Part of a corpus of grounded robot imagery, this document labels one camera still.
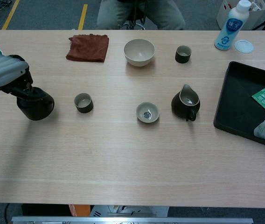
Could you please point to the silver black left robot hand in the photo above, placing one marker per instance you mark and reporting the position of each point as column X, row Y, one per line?
column 4, row 72

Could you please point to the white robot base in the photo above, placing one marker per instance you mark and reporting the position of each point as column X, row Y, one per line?
column 123, row 210

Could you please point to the large beige bowl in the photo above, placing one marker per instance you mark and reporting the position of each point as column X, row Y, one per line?
column 139, row 52

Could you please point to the brown folded cloth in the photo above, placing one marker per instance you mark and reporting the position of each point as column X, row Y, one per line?
column 88, row 47

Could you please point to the black metal stool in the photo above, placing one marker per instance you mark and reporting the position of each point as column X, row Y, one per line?
column 132, row 23

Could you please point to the black equipment box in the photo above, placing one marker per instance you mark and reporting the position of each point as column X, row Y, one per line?
column 43, row 208

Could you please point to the orange object under table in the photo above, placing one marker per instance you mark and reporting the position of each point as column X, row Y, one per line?
column 78, row 210

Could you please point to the seated person in grey trousers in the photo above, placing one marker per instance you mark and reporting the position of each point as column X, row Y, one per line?
column 165, row 16

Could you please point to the dark pitcher with spout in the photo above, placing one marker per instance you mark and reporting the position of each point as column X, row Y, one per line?
column 181, row 105

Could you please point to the white blue drink bottle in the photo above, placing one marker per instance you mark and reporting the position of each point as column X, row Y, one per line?
column 230, row 28

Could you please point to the black plastic tray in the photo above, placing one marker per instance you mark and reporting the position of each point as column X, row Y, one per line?
column 237, row 109

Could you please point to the white round lid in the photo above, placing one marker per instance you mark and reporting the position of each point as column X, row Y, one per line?
column 244, row 46

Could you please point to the white bag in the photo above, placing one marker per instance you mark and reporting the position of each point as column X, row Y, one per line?
column 257, row 16

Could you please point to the aluminium rail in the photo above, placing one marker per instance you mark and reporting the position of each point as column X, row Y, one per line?
column 132, row 220

